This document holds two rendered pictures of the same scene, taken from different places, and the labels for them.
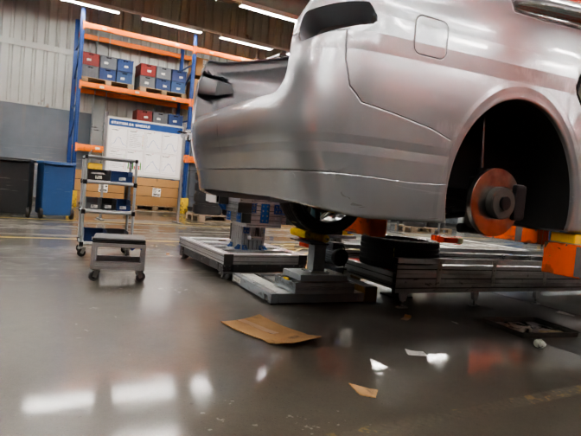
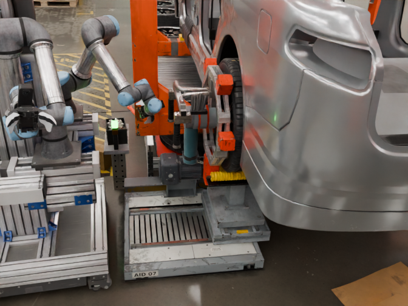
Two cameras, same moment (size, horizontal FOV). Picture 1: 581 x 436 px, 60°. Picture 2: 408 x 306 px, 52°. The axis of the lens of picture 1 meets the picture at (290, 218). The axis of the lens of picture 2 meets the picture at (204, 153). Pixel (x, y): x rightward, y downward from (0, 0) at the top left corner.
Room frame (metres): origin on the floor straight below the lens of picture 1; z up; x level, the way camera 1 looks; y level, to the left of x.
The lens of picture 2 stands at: (3.45, 2.02, 1.84)
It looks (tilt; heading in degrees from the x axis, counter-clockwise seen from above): 29 degrees down; 286
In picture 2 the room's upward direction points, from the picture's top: 3 degrees clockwise
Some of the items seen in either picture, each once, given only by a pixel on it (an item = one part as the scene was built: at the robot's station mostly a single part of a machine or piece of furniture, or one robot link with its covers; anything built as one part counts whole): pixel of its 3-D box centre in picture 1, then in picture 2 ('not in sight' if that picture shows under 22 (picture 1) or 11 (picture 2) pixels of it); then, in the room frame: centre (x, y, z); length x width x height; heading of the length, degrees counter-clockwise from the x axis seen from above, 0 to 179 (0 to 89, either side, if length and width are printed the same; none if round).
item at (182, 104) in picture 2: not in sight; (196, 93); (4.08, -0.01, 1.03); 0.19 x 0.18 x 0.11; 26
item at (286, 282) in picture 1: (314, 284); (233, 213); (3.86, -0.22, 0.13); 0.50 x 0.36 x 0.10; 116
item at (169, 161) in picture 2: (332, 262); (188, 175); (4.23, -0.38, 0.26); 0.42 x 0.18 x 0.35; 26
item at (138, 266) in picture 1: (118, 257); not in sight; (4.08, 1.36, 0.17); 0.43 x 0.36 x 0.34; 108
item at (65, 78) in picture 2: not in sight; (61, 84); (4.88, 0.05, 0.98); 0.13 x 0.12 x 0.14; 76
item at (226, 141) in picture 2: not in sight; (226, 141); (3.87, 0.13, 0.85); 0.09 x 0.08 x 0.07; 116
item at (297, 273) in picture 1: (316, 259); (235, 189); (3.86, -0.22, 0.32); 0.40 x 0.30 x 0.28; 116
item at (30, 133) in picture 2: not in sight; (30, 121); (4.53, 0.76, 1.12); 0.11 x 0.08 x 0.11; 44
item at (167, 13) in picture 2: not in sight; (163, 17); (6.16, -4.72, 0.39); 0.66 x 0.66 x 0.24
